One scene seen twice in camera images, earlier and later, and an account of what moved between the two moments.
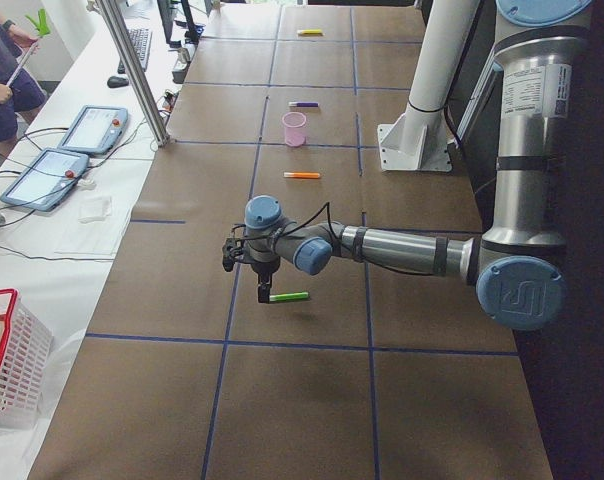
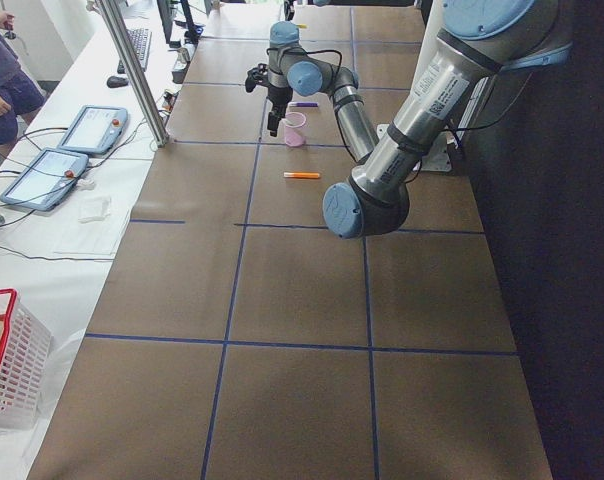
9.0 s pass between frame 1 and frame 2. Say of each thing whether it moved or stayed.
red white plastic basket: stayed
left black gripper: moved
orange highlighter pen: stayed
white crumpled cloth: stayed
